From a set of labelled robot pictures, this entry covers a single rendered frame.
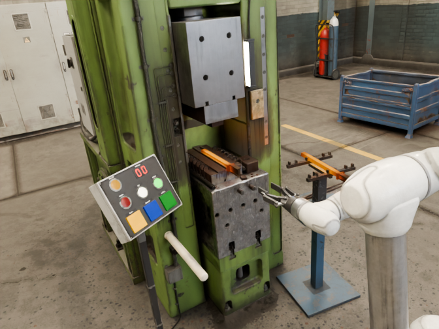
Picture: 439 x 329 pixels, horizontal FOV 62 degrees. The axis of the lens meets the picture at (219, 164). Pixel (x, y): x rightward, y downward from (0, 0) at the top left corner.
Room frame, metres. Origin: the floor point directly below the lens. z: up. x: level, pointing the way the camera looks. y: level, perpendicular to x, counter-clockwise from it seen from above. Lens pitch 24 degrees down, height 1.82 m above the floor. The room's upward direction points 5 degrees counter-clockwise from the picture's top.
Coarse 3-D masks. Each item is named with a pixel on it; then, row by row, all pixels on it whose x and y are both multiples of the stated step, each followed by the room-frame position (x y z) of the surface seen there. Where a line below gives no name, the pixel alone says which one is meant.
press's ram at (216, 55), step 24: (192, 24) 1.79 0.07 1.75; (216, 24) 1.85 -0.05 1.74; (240, 24) 1.91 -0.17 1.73; (192, 48) 1.78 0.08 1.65; (216, 48) 1.84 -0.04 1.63; (240, 48) 1.91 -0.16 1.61; (192, 72) 1.77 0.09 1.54; (216, 72) 1.84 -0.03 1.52; (240, 72) 1.90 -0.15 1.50; (192, 96) 1.78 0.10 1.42; (216, 96) 1.83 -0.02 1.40; (240, 96) 1.90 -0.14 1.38
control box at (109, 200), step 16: (144, 160) 1.57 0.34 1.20; (112, 176) 1.42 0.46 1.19; (128, 176) 1.46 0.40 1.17; (144, 176) 1.51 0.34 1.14; (160, 176) 1.57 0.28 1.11; (96, 192) 1.37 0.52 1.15; (112, 192) 1.37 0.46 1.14; (128, 192) 1.41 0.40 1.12; (160, 192) 1.51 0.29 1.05; (112, 208) 1.32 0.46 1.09; (128, 208) 1.36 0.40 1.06; (176, 208) 1.51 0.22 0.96; (112, 224) 1.33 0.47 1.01; (128, 224) 1.32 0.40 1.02; (128, 240) 1.28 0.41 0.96
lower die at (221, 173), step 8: (192, 152) 2.14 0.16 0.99; (200, 152) 2.11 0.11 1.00; (216, 152) 2.10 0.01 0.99; (200, 160) 2.00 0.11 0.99; (208, 160) 1.99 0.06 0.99; (232, 160) 1.95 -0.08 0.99; (192, 168) 2.00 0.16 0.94; (216, 168) 1.86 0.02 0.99; (224, 168) 1.85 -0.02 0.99; (208, 176) 1.82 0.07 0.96; (216, 176) 1.81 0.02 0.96; (224, 176) 1.83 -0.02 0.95; (232, 176) 1.86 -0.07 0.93; (216, 184) 1.81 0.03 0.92
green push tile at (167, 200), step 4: (168, 192) 1.53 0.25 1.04; (160, 196) 1.49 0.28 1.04; (164, 196) 1.50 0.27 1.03; (168, 196) 1.51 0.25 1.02; (172, 196) 1.53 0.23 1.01; (160, 200) 1.48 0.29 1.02; (164, 200) 1.49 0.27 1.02; (168, 200) 1.50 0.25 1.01; (172, 200) 1.51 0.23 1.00; (164, 204) 1.47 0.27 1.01; (168, 204) 1.49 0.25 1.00; (172, 204) 1.50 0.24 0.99; (168, 208) 1.47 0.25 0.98
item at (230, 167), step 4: (204, 152) 2.09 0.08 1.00; (208, 152) 2.07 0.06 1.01; (212, 156) 2.00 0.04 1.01; (216, 156) 2.00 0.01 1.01; (216, 160) 1.96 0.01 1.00; (220, 160) 1.93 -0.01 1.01; (224, 160) 1.93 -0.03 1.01; (224, 164) 1.88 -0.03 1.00; (228, 164) 1.84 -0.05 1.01; (232, 164) 1.83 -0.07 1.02; (228, 168) 1.83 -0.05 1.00; (232, 168) 1.82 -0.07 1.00; (236, 168) 1.77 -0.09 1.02; (240, 168) 1.77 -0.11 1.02; (232, 172) 1.81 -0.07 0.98; (236, 172) 1.78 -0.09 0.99
